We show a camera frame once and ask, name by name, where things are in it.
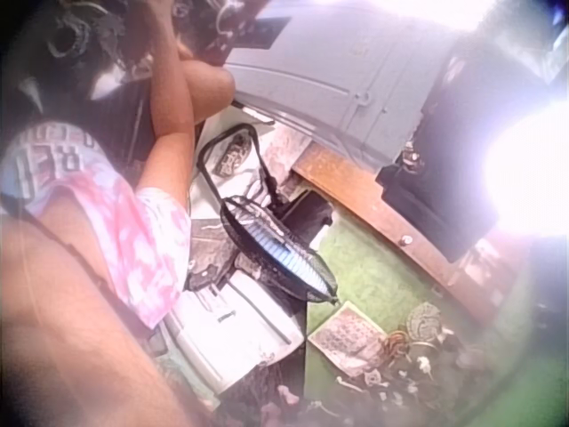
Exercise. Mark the grey metal cabinet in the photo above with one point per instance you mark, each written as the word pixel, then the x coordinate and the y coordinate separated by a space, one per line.
pixel 333 66

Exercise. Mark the brown wooden board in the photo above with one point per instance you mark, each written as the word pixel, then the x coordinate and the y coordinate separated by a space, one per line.
pixel 355 187

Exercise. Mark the heap of small clutter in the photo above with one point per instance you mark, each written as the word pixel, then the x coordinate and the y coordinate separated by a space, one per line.
pixel 422 369

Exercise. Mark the large black box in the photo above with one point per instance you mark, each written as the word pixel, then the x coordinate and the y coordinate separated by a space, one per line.
pixel 444 178

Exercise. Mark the green floor mat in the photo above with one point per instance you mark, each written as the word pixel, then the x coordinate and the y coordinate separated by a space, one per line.
pixel 378 276

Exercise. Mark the person's legs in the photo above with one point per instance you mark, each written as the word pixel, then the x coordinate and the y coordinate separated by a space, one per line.
pixel 209 89

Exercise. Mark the white plastic appliance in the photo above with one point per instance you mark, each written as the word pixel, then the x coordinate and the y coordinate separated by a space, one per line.
pixel 235 324

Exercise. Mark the black tube loop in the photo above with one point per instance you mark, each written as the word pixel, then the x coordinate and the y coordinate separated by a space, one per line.
pixel 269 182

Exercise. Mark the patterned paper calendar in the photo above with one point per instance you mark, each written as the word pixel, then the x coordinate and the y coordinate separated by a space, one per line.
pixel 342 338

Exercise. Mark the black fan with blue blades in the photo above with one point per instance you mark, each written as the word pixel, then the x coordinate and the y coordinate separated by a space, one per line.
pixel 284 253

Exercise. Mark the patterned slipper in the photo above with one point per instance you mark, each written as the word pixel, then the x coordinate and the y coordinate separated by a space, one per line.
pixel 229 158

